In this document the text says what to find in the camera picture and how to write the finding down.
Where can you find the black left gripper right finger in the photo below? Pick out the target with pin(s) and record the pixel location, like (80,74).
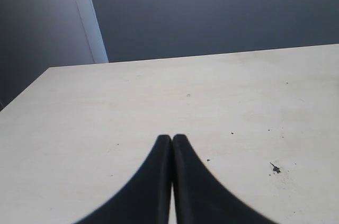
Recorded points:
(199,196)

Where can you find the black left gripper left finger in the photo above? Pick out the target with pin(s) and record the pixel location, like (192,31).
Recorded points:
(146,197)

